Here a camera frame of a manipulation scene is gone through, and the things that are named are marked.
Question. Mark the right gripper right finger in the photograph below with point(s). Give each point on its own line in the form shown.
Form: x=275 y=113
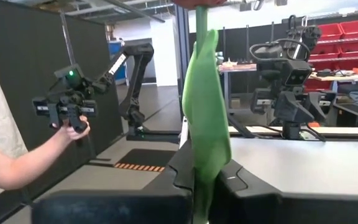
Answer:
x=275 y=208

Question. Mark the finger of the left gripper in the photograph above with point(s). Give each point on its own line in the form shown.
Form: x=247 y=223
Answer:
x=292 y=110
x=317 y=107

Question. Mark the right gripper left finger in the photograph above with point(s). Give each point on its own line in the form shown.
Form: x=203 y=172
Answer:
x=120 y=208

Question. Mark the dark red tulip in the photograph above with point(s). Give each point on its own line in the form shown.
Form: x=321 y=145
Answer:
x=207 y=109

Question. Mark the person's forearm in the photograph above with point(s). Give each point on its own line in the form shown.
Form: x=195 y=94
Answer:
x=17 y=168

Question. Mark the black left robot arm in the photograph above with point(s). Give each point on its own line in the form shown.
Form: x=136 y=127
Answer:
x=269 y=59

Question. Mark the wooden workbench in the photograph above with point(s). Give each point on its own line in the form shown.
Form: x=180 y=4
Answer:
x=238 y=68
x=343 y=77

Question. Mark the black mat with hazard stripes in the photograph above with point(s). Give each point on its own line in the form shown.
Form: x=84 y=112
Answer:
x=141 y=157

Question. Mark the person's hand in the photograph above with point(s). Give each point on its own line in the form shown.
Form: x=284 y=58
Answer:
x=73 y=132

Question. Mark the black partition panel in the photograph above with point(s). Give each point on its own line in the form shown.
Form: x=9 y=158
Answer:
x=42 y=37

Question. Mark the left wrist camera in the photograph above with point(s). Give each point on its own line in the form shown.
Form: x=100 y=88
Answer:
x=297 y=74

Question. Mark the black vertical frame post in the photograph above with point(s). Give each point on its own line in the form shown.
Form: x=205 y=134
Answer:
x=180 y=46

